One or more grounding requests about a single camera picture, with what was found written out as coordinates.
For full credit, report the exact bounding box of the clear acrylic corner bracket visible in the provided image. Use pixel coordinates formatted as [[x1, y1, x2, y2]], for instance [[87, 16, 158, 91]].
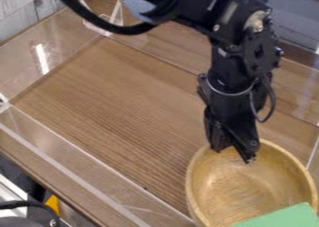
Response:
[[82, 1, 124, 37]]

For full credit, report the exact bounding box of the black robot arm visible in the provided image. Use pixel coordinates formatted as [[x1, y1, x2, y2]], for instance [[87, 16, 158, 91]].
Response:
[[122, 0, 282, 163]]

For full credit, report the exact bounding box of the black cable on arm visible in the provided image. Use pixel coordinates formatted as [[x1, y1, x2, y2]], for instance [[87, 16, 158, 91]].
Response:
[[45, 0, 166, 36]]

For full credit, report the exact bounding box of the black cable lower left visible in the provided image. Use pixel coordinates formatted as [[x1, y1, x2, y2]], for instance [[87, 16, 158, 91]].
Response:
[[0, 200, 61, 227]]

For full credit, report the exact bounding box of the clear acrylic enclosure wall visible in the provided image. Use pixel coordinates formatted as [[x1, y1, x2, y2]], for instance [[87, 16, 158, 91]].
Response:
[[0, 9, 319, 227]]

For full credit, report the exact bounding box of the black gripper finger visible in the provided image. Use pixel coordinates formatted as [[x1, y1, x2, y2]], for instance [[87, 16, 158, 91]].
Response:
[[204, 108, 232, 152], [232, 135, 260, 163]]

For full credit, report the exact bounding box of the brown wooden bowl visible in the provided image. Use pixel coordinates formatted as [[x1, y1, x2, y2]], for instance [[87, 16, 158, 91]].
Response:
[[184, 139, 319, 227]]

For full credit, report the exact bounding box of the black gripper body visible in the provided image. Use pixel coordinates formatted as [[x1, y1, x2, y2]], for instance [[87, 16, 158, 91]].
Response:
[[197, 73, 276, 146]]

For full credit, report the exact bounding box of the yellow black clamp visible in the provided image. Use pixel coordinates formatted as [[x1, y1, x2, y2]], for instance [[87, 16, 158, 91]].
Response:
[[45, 194, 61, 215]]

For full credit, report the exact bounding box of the green rectangular block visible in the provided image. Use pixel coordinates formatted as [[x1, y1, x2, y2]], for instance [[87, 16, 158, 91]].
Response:
[[232, 203, 319, 227]]

